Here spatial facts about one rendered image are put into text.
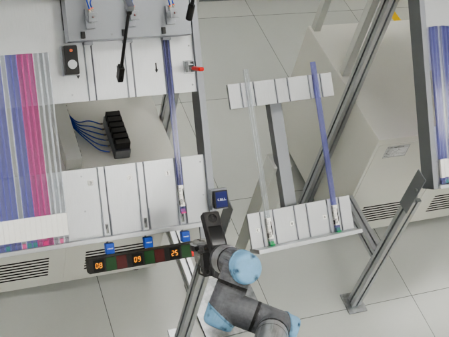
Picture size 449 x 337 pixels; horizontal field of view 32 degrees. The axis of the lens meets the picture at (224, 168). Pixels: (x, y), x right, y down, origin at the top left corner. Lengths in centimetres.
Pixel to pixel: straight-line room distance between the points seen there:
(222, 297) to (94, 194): 52
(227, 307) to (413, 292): 154
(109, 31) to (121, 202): 46
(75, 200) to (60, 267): 67
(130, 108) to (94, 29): 62
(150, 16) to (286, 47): 205
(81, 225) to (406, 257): 164
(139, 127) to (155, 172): 44
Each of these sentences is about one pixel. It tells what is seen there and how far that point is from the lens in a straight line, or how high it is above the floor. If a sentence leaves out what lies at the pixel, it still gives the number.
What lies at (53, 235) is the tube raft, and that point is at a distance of 216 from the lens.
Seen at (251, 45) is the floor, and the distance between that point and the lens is 410.
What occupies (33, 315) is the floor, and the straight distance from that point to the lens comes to 289.
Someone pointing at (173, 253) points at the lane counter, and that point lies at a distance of 227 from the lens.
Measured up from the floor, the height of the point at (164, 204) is 76.
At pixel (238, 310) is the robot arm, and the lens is 187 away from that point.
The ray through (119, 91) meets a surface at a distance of 219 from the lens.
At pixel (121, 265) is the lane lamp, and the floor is 65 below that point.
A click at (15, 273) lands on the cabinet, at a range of 279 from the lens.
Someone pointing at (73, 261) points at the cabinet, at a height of 18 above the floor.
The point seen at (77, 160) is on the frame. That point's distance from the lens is 245.
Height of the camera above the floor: 246
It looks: 46 degrees down
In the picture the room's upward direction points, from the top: 16 degrees clockwise
